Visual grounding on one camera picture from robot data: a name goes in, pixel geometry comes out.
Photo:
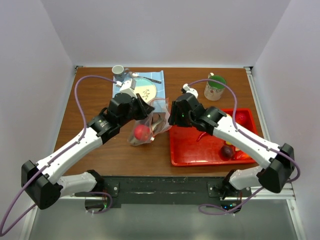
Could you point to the floral mug green inside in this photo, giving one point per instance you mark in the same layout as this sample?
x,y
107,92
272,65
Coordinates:
x,y
213,90

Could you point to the red apple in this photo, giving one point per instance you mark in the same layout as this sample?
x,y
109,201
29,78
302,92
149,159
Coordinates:
x,y
142,132

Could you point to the clear zip top bag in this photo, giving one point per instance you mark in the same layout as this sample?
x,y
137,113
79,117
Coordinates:
x,y
162,108

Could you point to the grey mug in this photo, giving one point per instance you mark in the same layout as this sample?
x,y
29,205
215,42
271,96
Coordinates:
x,y
119,72

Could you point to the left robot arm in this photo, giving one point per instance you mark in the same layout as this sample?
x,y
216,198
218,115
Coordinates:
x,y
44,181

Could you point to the red pink peach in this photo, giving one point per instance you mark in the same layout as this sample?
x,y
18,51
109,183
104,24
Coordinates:
x,y
241,156

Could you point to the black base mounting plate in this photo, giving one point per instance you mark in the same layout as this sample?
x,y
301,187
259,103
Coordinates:
x,y
169,190

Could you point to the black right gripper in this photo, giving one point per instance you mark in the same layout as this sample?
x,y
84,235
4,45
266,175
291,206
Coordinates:
x,y
174,118

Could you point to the metal spoon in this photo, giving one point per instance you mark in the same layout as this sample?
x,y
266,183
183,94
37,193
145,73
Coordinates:
x,y
135,75

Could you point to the blue checked cloth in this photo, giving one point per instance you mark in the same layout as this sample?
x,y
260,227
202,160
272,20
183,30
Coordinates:
x,y
160,87

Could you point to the red chili pepper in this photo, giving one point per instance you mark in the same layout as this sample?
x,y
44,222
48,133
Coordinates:
x,y
203,134

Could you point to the cream and teal plate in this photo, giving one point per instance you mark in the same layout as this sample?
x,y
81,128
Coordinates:
x,y
145,88

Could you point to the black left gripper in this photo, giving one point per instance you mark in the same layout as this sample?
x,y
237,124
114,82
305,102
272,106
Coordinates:
x,y
144,108

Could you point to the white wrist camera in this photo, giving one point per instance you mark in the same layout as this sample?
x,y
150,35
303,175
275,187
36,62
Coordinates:
x,y
126,87
187,89

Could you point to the grey toy fish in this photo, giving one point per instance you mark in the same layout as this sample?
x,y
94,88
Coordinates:
x,y
155,125

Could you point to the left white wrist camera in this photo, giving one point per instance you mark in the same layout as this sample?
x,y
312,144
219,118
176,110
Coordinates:
x,y
126,87

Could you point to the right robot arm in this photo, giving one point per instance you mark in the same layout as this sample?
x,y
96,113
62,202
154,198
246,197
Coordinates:
x,y
275,163

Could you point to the red plastic tray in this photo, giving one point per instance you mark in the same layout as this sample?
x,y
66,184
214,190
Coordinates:
x,y
185,151

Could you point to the red textured lychee fruit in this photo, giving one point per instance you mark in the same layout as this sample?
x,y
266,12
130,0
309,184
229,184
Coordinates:
x,y
241,118

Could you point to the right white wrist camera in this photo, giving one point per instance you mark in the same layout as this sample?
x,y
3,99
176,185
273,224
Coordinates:
x,y
187,89

